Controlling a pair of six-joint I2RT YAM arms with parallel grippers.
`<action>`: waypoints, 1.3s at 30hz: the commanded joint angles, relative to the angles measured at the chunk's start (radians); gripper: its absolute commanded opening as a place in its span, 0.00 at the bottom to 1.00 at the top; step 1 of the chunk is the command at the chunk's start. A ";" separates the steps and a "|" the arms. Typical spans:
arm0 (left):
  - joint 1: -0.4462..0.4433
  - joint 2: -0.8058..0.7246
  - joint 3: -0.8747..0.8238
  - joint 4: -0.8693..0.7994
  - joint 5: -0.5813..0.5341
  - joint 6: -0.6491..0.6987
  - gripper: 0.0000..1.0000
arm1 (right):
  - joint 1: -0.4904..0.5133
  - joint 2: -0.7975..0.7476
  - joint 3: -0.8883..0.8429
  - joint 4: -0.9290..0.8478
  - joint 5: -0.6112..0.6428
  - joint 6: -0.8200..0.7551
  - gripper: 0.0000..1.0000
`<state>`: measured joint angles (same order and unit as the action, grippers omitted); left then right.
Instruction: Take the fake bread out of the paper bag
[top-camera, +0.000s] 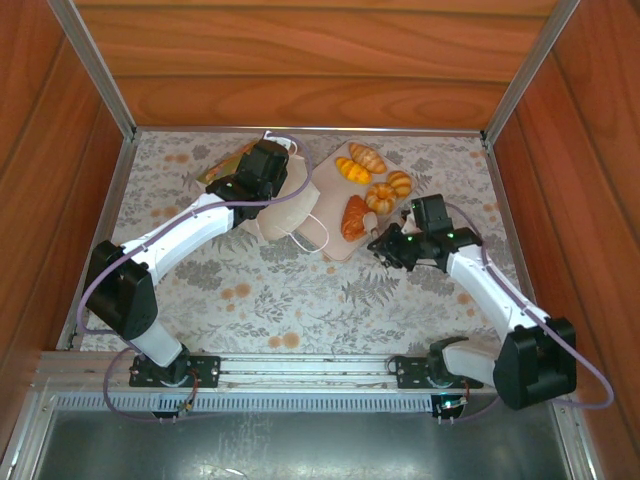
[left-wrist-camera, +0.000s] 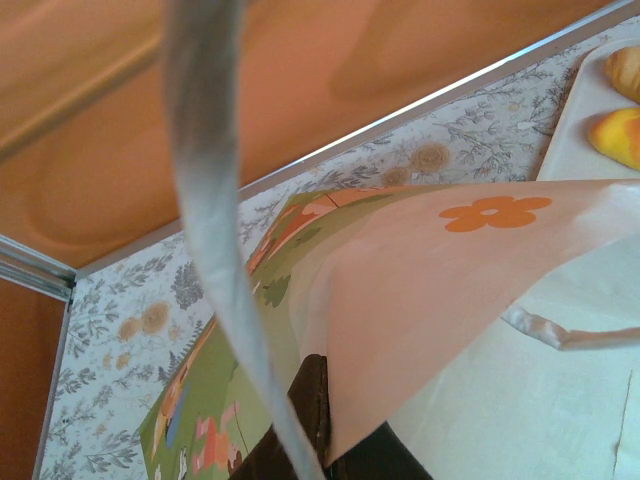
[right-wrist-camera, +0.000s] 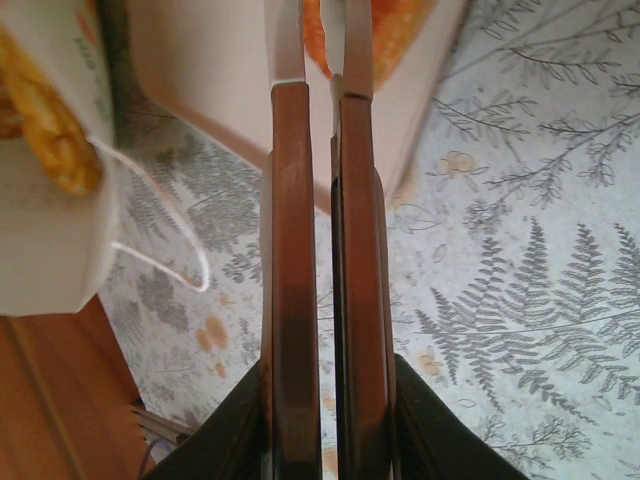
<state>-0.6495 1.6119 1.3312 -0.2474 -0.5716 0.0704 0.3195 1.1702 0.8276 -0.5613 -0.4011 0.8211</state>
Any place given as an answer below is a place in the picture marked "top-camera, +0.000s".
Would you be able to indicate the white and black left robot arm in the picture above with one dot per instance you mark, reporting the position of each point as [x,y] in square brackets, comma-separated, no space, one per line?
[175,240]

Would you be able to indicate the pumpkin shaped fake bun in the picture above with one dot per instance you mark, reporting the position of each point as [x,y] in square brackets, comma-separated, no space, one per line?
[381,197]

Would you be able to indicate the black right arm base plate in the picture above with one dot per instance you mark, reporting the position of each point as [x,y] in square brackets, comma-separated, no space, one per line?
[410,370]

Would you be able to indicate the aluminium back rail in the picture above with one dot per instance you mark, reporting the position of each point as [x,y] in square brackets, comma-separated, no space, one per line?
[400,130]

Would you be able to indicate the aluminium lower frame bar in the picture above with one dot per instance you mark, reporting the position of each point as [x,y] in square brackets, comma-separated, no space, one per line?
[25,440]
[575,440]

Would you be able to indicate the yellow ridged fake bread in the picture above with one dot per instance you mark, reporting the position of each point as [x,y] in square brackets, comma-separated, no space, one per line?
[352,170]

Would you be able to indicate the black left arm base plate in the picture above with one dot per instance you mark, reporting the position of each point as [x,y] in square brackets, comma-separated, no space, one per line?
[205,370]

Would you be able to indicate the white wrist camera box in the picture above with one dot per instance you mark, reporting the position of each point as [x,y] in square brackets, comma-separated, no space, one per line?
[409,223]
[285,142]

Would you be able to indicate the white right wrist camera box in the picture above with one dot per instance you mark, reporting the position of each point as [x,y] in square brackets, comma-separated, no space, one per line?
[409,223]

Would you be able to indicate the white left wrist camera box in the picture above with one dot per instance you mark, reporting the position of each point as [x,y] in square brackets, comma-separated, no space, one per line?
[285,142]

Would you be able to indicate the grey metal sheet panel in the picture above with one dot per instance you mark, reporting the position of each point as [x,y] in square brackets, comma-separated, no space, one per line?
[300,450]

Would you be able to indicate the aluminium frame post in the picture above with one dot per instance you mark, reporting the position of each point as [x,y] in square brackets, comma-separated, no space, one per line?
[95,70]
[530,70]

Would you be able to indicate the brown fake croissant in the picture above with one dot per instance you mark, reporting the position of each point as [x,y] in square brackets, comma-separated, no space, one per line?
[356,218]

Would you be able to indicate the striped long fake bread roll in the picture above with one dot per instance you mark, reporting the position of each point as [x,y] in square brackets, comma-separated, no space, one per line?
[367,158]

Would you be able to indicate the metal tongs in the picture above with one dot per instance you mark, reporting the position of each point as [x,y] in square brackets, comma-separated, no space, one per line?
[371,222]

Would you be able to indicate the pink rectangular tray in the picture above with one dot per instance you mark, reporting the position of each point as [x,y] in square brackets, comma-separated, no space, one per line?
[330,210]

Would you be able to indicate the aluminium mounting rail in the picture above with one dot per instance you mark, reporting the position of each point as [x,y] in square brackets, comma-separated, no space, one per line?
[300,367]

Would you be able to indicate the small controller board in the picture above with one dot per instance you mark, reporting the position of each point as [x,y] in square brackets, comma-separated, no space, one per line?
[450,402]
[186,407]

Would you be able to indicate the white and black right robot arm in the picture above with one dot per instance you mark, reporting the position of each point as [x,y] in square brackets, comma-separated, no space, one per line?
[500,295]

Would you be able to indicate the aluminium side rail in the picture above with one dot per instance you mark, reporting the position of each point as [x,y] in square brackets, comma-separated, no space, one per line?
[111,200]
[500,190]

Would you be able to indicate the floral table cover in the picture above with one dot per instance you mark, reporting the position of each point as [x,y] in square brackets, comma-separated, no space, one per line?
[300,300]

